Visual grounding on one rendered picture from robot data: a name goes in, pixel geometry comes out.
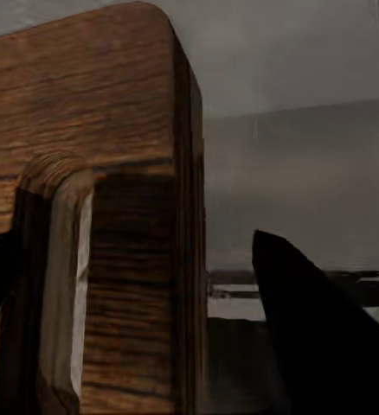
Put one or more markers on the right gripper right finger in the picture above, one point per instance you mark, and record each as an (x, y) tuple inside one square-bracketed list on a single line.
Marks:
[(326, 345)]

